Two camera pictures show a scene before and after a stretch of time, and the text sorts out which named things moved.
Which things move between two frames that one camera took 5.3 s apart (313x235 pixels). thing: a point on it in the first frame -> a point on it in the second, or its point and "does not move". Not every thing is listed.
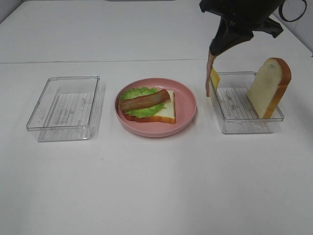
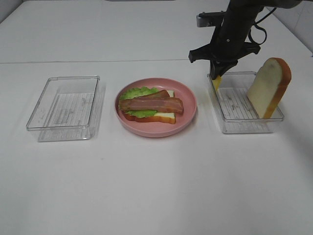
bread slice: [167, 115] does not move
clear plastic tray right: [236, 113] does not move
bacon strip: [211, 57] -> [158, 104]
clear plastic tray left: [69, 108] does not move
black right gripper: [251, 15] -> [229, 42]
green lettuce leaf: [146, 112] does not move
